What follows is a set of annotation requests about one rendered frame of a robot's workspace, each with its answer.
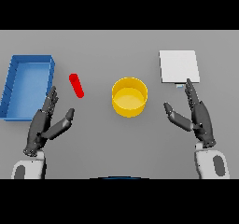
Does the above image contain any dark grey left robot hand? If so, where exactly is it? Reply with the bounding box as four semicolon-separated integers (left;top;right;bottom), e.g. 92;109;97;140
22;85;76;158

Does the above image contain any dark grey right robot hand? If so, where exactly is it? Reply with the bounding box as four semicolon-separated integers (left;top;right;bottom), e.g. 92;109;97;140
163;77;218;149

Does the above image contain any red beaker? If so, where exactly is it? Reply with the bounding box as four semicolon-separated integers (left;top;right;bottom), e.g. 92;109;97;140
68;73;85;99

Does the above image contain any pale square measuring scale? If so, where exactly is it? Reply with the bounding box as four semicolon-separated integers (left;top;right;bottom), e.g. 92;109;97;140
159;49;201;89

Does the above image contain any yellow bowl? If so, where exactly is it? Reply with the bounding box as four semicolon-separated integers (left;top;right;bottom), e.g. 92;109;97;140
111;77;148;119

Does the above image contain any blue tray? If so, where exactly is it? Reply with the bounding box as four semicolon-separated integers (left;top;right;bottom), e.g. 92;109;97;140
0;54;57;122

